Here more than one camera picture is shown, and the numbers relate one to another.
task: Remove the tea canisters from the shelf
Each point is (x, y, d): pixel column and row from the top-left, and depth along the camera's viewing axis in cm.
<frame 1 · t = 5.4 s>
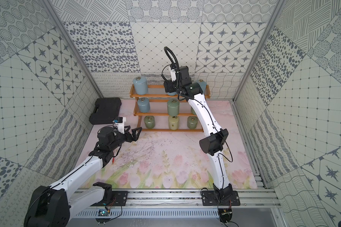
left hand: (138, 128, 81), fingers open
right hand: (170, 84, 83), fingers open
wooden three-tier shelf: (157, 111, 97), point 15 cm above the table
blue canister middle left: (144, 105, 90), point 23 cm above the table
green canister middle centre: (173, 107, 89), point 23 cm above the table
green canister bottom left: (149, 121, 97), point 10 cm above the table
yellow canister bottom centre: (173, 121, 98), point 10 cm above the table
black plastic tool case: (106, 110, 111), point 5 cm above the table

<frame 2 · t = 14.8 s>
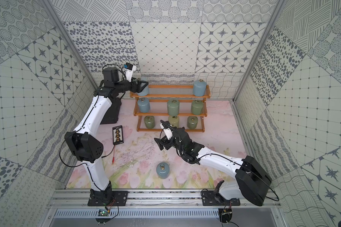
left hand: (147, 80, 79), fingers open
right hand: (162, 134, 80), fingers open
the named things where they were.

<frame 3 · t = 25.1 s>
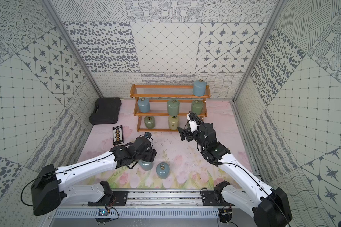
left hand: (154, 154, 79), fingers open
right hand: (186, 125, 78), fingers open
the named things where they were.

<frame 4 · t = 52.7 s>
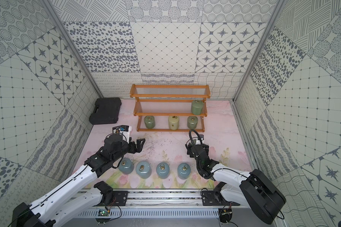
left hand: (140, 139, 77), fingers open
right hand: (196, 145, 89), fingers open
blue canister middle left: (126, 166, 80), point 8 cm above the table
green canister bottom right: (192, 122, 98), point 9 cm above the table
